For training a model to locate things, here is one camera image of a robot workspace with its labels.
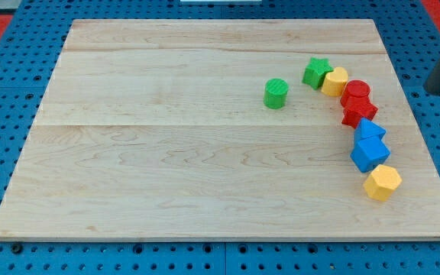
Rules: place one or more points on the blue triangle block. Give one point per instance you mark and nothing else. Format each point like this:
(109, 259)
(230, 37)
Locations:
(367, 129)

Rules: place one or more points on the blue cube block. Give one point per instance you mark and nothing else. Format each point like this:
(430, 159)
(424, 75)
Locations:
(369, 153)

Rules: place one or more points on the wooden board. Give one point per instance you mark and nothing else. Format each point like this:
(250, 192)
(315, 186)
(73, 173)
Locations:
(156, 131)

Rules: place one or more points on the green cylinder block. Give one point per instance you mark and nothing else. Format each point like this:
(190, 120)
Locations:
(275, 93)

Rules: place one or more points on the green star block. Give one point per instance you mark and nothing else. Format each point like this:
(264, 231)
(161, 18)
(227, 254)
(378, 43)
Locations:
(315, 71)

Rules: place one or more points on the yellow heart block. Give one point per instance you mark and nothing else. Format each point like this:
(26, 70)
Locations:
(335, 82)

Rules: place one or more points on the red star block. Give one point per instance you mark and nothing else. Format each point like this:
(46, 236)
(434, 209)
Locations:
(357, 108)

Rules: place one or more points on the red cylinder block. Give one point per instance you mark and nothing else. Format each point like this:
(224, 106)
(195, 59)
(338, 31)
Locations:
(354, 89)

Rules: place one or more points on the yellow hexagon block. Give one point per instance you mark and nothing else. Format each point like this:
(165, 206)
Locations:
(382, 182)

